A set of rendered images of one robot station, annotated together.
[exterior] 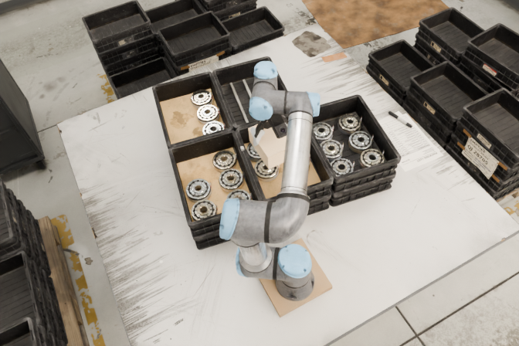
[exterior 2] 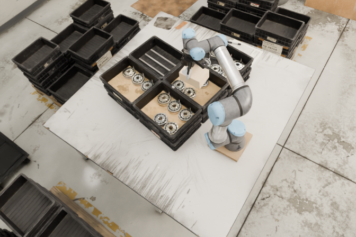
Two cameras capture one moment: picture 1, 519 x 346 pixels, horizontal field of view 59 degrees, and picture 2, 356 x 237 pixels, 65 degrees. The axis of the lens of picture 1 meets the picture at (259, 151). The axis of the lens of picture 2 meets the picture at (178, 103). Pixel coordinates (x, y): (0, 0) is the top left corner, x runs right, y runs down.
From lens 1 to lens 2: 58 cm
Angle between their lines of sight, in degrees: 15
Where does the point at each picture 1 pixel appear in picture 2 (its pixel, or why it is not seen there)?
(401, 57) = (205, 15)
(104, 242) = (119, 173)
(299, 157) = (233, 68)
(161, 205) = (138, 139)
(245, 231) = (230, 115)
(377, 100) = not seen: hidden behind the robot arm
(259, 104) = (198, 51)
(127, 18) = (39, 49)
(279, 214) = (242, 98)
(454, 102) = (245, 27)
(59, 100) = (12, 118)
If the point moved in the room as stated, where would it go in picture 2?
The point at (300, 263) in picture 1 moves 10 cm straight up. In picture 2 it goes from (241, 127) to (242, 119)
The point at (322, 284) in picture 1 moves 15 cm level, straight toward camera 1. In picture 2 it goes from (247, 136) to (256, 155)
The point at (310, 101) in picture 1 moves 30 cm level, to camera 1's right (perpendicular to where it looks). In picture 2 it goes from (222, 39) to (264, 17)
